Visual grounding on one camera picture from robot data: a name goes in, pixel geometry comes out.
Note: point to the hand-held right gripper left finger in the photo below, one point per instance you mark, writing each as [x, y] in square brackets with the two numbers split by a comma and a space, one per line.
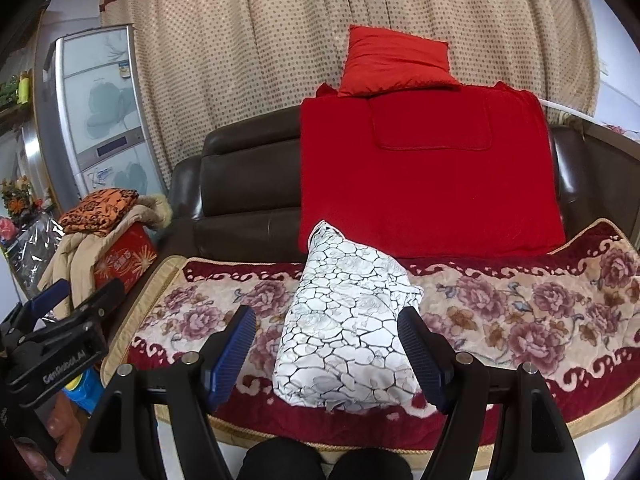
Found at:
[232, 360]

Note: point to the brown leather sofa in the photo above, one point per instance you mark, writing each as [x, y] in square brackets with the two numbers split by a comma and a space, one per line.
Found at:
[240, 185]

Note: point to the white pipe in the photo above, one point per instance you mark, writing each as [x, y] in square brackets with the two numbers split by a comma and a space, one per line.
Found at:
[570, 109]

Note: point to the person's right leg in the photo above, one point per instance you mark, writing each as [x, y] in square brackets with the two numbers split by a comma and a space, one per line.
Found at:
[372, 466]

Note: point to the white black-veined coat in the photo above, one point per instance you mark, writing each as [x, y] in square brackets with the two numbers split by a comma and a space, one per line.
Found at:
[345, 325]

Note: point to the yellow green bottle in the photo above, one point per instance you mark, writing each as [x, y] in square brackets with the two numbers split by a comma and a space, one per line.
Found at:
[24, 89]

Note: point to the person's left leg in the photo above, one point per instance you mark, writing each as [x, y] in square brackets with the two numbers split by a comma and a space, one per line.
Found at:
[280, 462]

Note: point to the beige dotted curtain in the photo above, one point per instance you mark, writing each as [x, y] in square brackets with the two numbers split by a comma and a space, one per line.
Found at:
[250, 60]

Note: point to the red blanket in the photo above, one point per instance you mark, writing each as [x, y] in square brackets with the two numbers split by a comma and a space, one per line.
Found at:
[425, 185]

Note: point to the orange black patterned cloth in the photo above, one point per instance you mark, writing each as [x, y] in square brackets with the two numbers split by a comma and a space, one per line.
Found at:
[97, 210]

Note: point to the blue yellow toy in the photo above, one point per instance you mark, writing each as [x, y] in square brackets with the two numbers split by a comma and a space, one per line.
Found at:
[87, 390]

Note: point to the pink plastic bag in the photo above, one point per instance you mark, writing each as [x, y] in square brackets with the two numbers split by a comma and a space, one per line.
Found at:
[7, 230]

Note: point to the silver refrigerator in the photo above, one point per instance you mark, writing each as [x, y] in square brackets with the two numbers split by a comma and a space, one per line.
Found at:
[100, 110]

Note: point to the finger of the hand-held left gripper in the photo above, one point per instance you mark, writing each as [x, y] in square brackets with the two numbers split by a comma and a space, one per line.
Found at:
[100, 302]
[47, 296]

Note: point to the red pillow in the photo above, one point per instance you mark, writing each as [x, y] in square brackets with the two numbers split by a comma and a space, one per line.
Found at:
[395, 60]

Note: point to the clear plastic sheet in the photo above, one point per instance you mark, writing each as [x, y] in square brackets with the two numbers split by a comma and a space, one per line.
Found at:
[30, 245]

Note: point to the person's leg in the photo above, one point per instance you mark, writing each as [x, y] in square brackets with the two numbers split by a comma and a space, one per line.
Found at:
[280, 462]
[372, 466]

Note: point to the artificial flowers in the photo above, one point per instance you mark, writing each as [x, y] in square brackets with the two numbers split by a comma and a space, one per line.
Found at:
[17, 200]

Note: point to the red gift box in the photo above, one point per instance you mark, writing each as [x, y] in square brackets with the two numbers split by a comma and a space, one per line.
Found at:
[125, 255]

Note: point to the person's left hand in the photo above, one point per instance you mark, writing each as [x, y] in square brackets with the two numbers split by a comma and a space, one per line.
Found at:
[65, 430]

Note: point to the floral red sofa cover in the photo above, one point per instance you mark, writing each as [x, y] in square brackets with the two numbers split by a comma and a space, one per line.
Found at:
[500, 310]

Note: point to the beige padded jacket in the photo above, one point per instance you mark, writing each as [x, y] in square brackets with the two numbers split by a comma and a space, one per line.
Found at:
[75, 260]

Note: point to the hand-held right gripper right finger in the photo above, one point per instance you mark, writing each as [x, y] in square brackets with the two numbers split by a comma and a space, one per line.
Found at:
[420, 360]

